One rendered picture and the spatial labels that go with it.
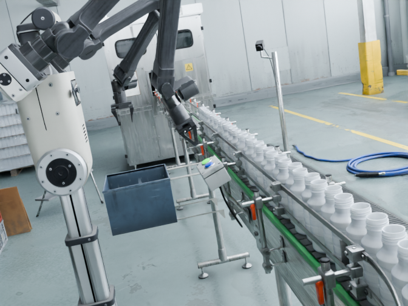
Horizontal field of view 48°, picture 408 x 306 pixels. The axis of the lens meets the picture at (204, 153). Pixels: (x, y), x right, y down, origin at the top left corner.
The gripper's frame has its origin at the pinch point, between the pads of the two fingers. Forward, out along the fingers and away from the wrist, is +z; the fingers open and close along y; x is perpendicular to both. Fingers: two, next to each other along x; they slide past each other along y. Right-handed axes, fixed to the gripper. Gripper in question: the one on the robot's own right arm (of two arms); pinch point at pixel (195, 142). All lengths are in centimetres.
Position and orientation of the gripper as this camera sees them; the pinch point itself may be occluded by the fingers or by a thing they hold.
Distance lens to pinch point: 160.9
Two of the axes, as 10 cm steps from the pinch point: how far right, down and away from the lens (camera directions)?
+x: -8.6, 5.1, -0.4
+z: 4.9, 8.4, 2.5
